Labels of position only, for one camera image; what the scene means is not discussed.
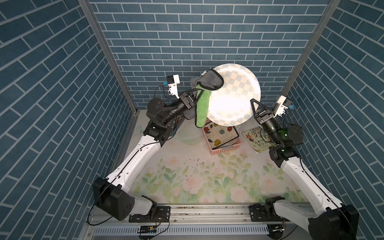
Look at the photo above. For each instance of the green grey microfibre cloth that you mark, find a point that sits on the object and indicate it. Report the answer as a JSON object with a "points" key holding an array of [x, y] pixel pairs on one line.
{"points": [[208, 82]]}

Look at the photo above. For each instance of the left circuit board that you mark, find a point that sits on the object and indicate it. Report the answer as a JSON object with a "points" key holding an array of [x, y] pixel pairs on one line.
{"points": [[152, 230]]}

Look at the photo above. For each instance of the square floral plate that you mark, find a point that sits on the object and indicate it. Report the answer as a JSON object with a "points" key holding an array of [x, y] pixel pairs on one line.
{"points": [[221, 136]]}

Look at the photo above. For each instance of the pink plastic basket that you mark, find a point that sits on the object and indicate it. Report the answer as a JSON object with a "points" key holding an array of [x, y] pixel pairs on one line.
{"points": [[224, 149]]}

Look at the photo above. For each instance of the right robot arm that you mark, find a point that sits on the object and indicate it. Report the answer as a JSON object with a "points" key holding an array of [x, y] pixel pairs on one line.
{"points": [[330, 219]]}

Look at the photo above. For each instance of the aluminium rail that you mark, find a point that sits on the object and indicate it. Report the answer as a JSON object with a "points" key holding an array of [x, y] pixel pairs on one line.
{"points": [[205, 213]]}

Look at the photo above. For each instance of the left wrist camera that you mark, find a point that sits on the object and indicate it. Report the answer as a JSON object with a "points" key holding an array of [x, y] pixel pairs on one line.
{"points": [[172, 84]]}

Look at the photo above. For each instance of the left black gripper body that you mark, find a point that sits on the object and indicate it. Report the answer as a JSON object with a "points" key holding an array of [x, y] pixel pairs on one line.
{"points": [[184, 101]]}

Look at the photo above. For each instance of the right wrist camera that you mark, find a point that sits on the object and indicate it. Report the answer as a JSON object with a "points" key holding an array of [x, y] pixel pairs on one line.
{"points": [[282, 104]]}

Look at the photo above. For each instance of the floral table mat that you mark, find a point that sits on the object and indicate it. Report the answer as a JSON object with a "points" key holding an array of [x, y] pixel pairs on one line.
{"points": [[184, 171]]}

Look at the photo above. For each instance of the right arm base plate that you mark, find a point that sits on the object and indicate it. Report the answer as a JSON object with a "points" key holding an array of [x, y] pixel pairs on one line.
{"points": [[265, 212]]}

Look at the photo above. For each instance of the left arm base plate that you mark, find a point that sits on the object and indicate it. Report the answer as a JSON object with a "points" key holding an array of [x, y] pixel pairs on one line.
{"points": [[156, 215]]}

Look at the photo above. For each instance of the teal tray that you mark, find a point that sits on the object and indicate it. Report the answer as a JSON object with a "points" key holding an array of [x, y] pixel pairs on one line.
{"points": [[179, 122]]}

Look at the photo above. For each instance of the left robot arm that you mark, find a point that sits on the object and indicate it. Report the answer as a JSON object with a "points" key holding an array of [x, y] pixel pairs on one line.
{"points": [[111, 193]]}

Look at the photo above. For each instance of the round checkered plate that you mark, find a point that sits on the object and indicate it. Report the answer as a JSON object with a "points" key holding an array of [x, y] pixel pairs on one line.
{"points": [[230, 105]]}

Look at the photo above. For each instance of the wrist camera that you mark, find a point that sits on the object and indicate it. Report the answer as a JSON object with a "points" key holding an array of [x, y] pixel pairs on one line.
{"points": [[282, 104], [172, 84]]}

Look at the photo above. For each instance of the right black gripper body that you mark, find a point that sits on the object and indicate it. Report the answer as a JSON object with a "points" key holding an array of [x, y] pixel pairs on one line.
{"points": [[261, 121]]}

